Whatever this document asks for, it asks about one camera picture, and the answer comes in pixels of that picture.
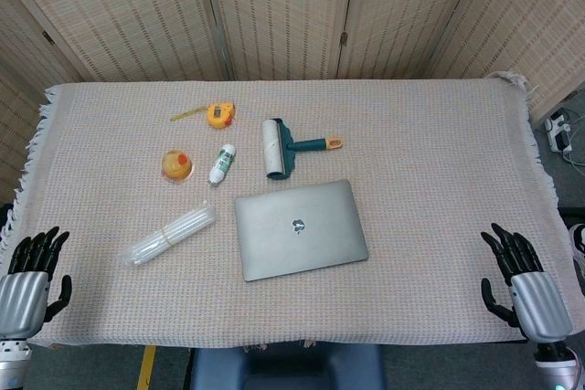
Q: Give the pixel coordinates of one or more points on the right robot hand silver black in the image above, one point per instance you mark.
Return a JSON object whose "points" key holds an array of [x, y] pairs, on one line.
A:
{"points": [[541, 303]]}

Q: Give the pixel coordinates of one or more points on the grey laptop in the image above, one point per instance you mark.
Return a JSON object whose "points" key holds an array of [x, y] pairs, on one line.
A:
{"points": [[301, 244]]}

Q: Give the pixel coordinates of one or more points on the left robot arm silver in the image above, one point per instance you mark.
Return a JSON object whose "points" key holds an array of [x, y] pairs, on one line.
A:
{"points": [[11, 362]]}

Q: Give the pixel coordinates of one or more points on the white green plastic bottle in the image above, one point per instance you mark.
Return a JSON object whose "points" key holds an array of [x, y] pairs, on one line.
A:
{"points": [[221, 164]]}

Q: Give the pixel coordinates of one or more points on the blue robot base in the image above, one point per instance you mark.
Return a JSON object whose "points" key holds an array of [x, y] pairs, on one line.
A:
{"points": [[288, 367]]}

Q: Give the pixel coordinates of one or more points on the white power strip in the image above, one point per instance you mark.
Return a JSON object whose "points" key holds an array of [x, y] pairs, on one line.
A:
{"points": [[557, 132]]}

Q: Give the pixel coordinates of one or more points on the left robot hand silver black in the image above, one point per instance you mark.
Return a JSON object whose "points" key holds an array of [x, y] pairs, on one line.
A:
{"points": [[25, 298]]}

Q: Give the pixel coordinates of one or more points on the orange tape measure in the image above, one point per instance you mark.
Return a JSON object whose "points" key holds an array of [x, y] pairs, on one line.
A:
{"points": [[219, 116]]}

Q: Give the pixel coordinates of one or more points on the woven bamboo screen panel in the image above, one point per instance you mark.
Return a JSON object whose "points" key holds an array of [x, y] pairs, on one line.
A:
{"points": [[283, 11], [539, 20], [402, 11], [128, 11], [18, 88]]}

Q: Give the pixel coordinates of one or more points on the bundle of clear glue sticks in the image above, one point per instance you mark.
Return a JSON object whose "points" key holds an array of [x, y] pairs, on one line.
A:
{"points": [[169, 235]]}

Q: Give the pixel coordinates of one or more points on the black white shoe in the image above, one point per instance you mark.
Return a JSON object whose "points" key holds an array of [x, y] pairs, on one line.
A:
{"points": [[578, 244]]}

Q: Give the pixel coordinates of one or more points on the yellow jelly cup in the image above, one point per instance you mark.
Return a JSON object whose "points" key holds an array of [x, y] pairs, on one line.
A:
{"points": [[176, 166]]}

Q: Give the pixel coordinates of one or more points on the beige woven tablecloth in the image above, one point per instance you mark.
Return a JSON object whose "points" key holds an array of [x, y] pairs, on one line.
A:
{"points": [[434, 203]]}

